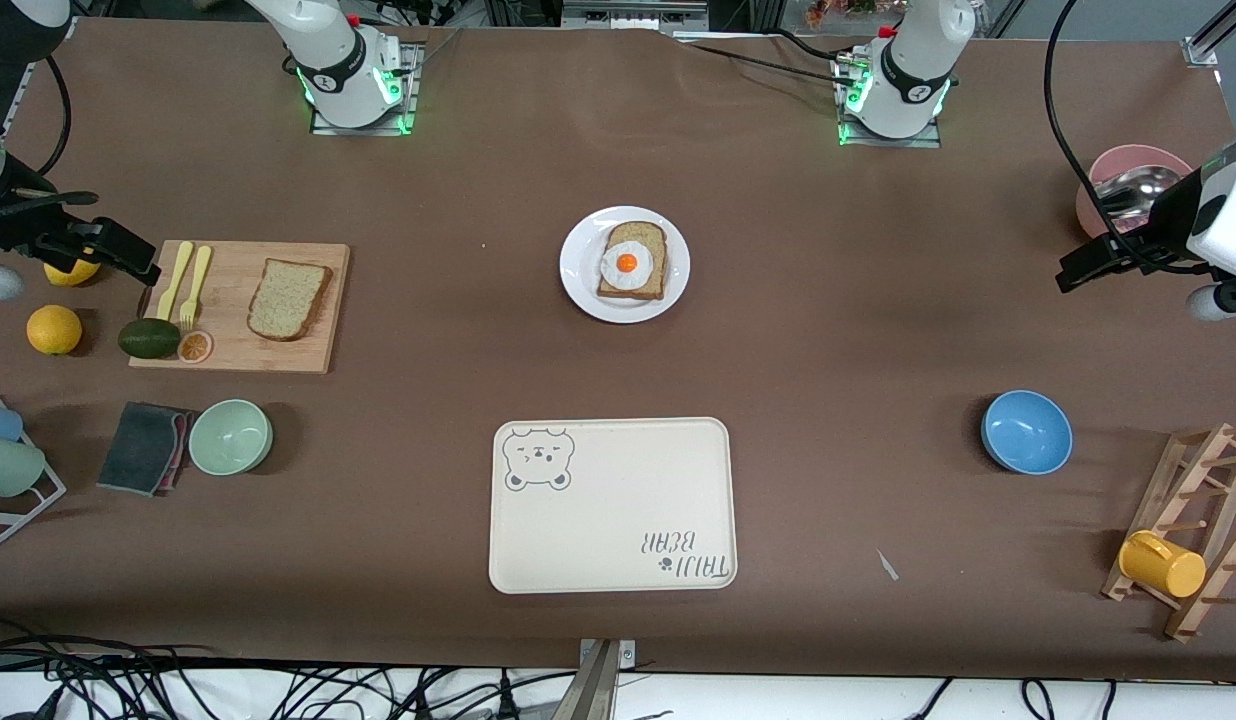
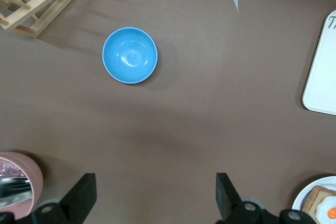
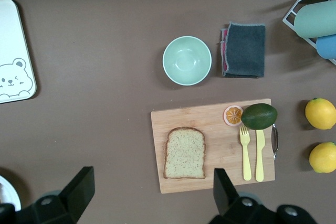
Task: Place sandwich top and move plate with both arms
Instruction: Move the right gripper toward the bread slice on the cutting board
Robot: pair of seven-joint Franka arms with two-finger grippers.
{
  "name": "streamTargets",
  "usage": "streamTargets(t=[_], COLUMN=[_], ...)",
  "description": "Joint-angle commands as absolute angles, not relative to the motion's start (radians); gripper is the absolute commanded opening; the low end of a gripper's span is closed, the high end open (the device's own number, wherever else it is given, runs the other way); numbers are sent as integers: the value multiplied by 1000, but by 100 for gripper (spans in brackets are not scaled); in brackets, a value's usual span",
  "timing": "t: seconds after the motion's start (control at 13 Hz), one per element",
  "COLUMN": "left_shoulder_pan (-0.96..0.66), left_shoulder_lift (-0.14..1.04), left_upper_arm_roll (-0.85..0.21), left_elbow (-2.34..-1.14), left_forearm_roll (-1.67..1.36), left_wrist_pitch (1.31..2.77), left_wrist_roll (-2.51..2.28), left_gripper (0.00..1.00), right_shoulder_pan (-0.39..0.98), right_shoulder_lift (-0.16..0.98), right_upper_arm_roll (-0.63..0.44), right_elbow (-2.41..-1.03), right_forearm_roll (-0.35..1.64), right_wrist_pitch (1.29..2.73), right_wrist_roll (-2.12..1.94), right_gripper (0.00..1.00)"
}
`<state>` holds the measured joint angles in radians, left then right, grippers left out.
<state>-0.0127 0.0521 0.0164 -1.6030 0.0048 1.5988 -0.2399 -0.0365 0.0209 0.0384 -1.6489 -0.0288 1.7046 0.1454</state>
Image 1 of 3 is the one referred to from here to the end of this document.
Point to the cream tray with bear print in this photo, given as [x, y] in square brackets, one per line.
[618, 500]

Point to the small white paper scrap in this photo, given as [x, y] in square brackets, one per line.
[886, 565]

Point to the wooden cup rack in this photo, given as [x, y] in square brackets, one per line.
[1213, 470]

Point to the green avocado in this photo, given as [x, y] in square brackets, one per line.
[148, 338]

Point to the wooden cutting board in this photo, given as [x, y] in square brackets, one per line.
[308, 350]

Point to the yellow lemon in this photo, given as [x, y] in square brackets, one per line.
[68, 274]
[54, 330]

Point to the aluminium profile post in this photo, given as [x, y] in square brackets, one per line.
[598, 685]

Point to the yellow plastic knife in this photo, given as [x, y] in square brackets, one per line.
[175, 270]

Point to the grey metal equipment box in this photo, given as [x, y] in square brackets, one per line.
[633, 15]

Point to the fried egg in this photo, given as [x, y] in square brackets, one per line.
[626, 263]

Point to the yellow cup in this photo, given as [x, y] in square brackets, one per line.
[1163, 565]

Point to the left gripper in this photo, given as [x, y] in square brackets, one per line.
[1161, 227]

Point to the white round plate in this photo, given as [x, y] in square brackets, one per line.
[578, 290]

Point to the yellow plastic fork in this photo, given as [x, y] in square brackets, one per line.
[198, 275]

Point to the blue bowl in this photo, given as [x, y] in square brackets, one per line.
[1026, 432]

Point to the dark grey folded cloth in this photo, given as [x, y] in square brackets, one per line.
[138, 448]

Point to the plain brown bread slice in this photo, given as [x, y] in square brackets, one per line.
[288, 300]

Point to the metal scoop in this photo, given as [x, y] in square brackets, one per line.
[1133, 190]

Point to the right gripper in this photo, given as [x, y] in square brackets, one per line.
[16, 222]

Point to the pale green cup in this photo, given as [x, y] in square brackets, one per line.
[8, 467]

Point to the dried orange slice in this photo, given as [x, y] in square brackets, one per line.
[195, 347]

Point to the pink folded cloth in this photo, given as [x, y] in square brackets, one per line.
[181, 440]

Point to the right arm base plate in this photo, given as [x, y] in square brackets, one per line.
[410, 100]

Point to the pink bowl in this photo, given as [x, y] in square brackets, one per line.
[1128, 158]

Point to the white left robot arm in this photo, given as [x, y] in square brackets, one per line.
[908, 70]

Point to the aluminium frame rail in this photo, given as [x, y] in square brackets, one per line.
[1213, 40]
[20, 95]

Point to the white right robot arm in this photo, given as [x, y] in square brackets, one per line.
[333, 60]

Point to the mint green bowl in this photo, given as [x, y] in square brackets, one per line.
[230, 437]

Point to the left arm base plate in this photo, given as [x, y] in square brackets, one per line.
[888, 142]

